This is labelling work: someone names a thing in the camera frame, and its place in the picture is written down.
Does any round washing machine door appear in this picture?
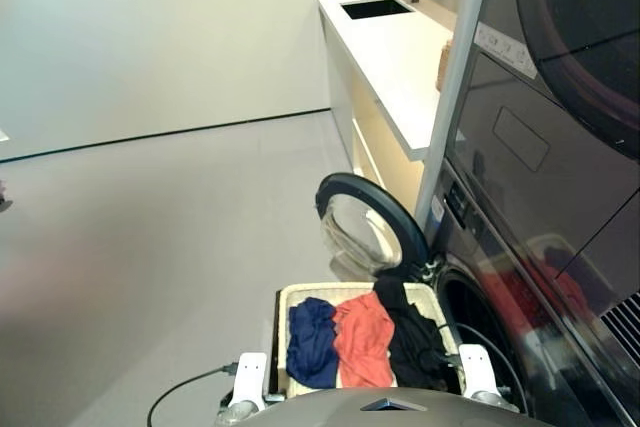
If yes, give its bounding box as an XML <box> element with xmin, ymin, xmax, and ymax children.
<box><xmin>313</xmin><ymin>171</ymin><xmax>431</xmax><ymax>284</ymax></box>

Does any silver robot torso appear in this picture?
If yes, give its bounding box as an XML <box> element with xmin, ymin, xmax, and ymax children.
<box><xmin>247</xmin><ymin>386</ymin><xmax>534</xmax><ymax>427</ymax></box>

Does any white counter cabinet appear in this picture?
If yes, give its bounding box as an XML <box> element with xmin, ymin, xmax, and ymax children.
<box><xmin>316</xmin><ymin>0</ymin><xmax>459</xmax><ymax>221</ymax></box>

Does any white warning label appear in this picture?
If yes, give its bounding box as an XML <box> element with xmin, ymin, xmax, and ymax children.
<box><xmin>473</xmin><ymin>20</ymin><xmax>540</xmax><ymax>81</ymax></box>

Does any black garment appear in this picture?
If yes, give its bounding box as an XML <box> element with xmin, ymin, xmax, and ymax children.
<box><xmin>373</xmin><ymin>274</ymin><xmax>462</xmax><ymax>394</ymax></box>

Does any black counter sink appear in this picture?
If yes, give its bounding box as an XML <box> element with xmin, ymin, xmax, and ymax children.
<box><xmin>339</xmin><ymin>0</ymin><xmax>417</xmax><ymax>22</ymax></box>

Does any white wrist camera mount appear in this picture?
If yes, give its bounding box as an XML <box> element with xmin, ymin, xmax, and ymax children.
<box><xmin>457</xmin><ymin>344</ymin><xmax>501</xmax><ymax>395</ymax></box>
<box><xmin>233</xmin><ymin>351</ymin><xmax>269</xmax><ymax>411</ymax></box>

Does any dark grey stacked dryer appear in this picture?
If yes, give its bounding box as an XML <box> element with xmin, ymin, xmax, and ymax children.
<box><xmin>444</xmin><ymin>0</ymin><xmax>640</xmax><ymax>321</ymax></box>

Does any pale woven laundry basket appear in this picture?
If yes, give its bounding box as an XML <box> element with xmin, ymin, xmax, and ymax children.
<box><xmin>276</xmin><ymin>280</ymin><xmax>465</xmax><ymax>396</ymax></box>

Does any black ribbed vent grille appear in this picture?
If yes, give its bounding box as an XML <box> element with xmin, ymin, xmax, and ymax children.
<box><xmin>598</xmin><ymin>290</ymin><xmax>640</xmax><ymax>349</ymax></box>

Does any white tall cabinet panel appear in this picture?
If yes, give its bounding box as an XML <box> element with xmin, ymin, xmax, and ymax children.
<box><xmin>413</xmin><ymin>0</ymin><xmax>497</xmax><ymax>241</ymax></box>

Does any dark basket stand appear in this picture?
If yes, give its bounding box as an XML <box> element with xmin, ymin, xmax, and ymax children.
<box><xmin>268</xmin><ymin>290</ymin><xmax>282</xmax><ymax>395</ymax></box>

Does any brown wicker basket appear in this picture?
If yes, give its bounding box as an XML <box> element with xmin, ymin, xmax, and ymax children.
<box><xmin>434</xmin><ymin>38</ymin><xmax>455</xmax><ymax>93</ymax></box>

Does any orange red garment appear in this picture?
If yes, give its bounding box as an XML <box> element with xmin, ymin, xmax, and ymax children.
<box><xmin>331</xmin><ymin>291</ymin><xmax>398</xmax><ymax>390</ymax></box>

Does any navy blue garment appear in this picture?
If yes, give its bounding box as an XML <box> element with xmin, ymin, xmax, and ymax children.
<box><xmin>285</xmin><ymin>296</ymin><xmax>342</xmax><ymax>390</ymax></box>

